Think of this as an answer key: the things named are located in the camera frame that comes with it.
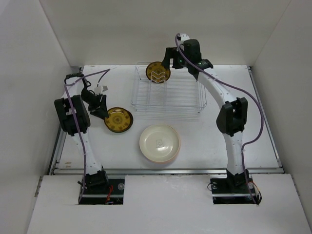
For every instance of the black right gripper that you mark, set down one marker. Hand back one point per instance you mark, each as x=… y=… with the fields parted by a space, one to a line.
x=171 y=52

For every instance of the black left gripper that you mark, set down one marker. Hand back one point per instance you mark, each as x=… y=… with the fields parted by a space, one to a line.
x=99 y=108

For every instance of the yellow patterned plate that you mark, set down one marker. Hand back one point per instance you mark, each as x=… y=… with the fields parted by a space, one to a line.
x=156 y=73
x=119 y=120

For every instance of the cream plastic plate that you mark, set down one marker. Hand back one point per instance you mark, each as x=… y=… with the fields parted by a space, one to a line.
x=158 y=135

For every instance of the pink plastic plate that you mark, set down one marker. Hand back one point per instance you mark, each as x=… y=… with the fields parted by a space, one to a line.
x=164 y=154

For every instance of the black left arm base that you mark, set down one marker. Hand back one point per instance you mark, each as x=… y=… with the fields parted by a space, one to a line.
x=101 y=190

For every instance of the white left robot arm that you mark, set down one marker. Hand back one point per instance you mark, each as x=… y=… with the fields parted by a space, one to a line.
x=73 y=110

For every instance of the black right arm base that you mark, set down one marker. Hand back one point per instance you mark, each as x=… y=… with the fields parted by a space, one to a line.
x=236 y=189

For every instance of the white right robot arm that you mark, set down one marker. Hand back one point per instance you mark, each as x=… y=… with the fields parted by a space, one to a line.
x=232 y=116

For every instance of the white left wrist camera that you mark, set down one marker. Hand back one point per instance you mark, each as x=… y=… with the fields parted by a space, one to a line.
x=100 y=89

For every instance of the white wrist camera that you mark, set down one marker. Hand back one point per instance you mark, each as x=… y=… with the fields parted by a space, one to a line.
x=100 y=89
x=180 y=38

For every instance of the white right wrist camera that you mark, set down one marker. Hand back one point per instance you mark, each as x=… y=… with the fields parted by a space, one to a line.
x=180 y=38

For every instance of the white wire dish rack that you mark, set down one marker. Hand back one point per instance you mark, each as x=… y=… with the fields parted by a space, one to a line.
x=180 y=96

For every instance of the aluminium table frame rail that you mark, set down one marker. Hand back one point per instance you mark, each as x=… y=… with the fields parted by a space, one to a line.
x=202 y=145

